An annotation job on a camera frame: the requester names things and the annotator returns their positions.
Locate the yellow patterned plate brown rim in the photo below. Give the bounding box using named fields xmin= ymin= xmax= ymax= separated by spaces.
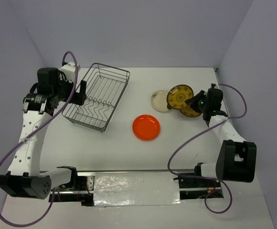
xmin=179 ymin=106 xmax=202 ymax=118

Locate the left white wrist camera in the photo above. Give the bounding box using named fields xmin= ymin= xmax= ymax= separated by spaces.
xmin=58 ymin=62 xmax=76 ymax=81

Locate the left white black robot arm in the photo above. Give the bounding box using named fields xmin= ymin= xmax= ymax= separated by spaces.
xmin=0 ymin=63 xmax=86 ymax=199

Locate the orange plate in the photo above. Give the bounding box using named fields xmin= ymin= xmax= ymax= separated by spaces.
xmin=132 ymin=114 xmax=161 ymax=141

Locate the metal base rail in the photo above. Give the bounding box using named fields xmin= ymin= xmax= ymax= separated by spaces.
xmin=54 ymin=170 xmax=224 ymax=207

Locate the metal wire dish rack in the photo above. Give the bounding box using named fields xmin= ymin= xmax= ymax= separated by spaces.
xmin=62 ymin=62 xmax=130 ymax=133

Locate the silver foil tape patch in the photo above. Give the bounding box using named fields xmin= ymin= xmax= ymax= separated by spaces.
xmin=93 ymin=172 xmax=181 ymax=207

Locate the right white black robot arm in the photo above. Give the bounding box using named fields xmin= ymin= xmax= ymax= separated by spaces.
xmin=186 ymin=88 xmax=257 ymax=187

